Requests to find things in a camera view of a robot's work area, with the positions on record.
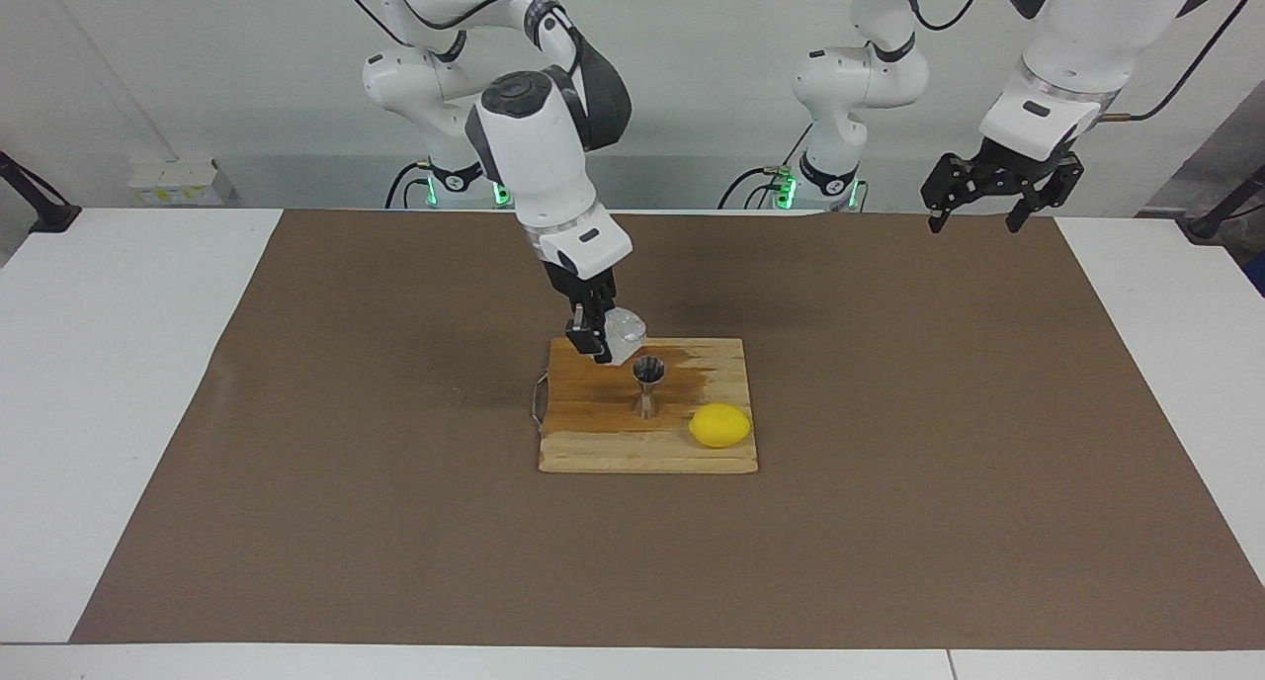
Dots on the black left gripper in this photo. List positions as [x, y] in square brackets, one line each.
[1023, 171]

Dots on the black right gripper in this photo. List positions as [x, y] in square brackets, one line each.
[583, 285]

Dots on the steel jigger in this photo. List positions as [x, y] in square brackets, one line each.
[648, 388]

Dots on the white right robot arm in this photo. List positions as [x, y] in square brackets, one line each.
[539, 156]

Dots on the wooden cutting board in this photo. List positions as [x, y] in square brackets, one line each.
[613, 443]

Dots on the yellow lemon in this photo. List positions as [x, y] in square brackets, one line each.
[720, 426]

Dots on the black clamp stand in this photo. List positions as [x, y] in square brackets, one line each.
[1211, 225]
[49, 215]

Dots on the blue object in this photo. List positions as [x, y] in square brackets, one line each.
[1258, 275]

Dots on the brown paper table mat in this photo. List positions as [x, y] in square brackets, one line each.
[395, 542]

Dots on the white box with yellow labels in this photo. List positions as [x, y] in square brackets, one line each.
[178, 181]

